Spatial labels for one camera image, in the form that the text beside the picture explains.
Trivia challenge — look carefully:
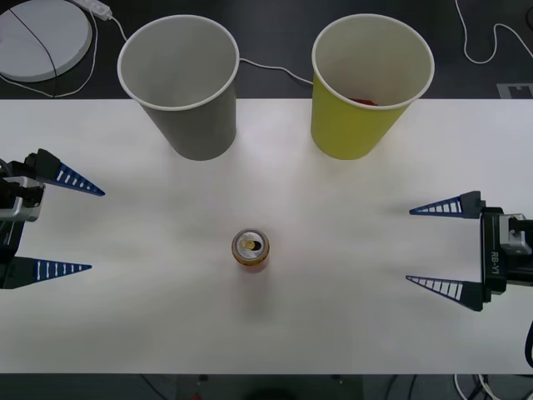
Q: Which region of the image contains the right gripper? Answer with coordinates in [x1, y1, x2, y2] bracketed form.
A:
[405, 190, 509, 313]

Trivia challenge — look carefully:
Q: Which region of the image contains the round white disc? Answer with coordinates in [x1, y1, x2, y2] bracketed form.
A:
[0, 0, 94, 83]

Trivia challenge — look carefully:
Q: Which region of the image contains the yellow-green plastic bin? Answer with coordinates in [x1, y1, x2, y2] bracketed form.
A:
[311, 12, 436, 161]

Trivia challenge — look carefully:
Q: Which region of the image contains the white power strip cable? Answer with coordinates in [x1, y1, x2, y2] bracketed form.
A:
[108, 13, 314, 86]

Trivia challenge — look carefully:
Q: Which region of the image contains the red and gold drink can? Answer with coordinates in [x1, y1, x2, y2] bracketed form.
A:
[231, 227, 271, 274]

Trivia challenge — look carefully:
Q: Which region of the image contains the thin white cable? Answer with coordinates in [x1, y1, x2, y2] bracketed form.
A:
[453, 0, 533, 65]

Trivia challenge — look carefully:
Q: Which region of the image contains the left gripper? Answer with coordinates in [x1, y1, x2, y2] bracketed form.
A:
[0, 147, 106, 291]

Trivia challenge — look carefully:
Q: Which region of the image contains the grey floor marker sheet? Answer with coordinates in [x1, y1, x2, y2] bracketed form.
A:
[496, 82, 533, 99]

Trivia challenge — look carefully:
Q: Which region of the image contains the grey plastic bin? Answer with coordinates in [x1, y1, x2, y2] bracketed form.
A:
[117, 14, 241, 162]

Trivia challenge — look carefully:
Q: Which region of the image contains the thin black cable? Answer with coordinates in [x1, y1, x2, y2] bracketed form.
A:
[7, 6, 59, 98]

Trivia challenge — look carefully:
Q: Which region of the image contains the white power strip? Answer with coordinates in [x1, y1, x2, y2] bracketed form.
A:
[68, 0, 114, 20]

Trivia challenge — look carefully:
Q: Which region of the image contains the white cable bundle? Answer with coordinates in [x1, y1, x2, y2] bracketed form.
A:
[452, 373, 503, 400]

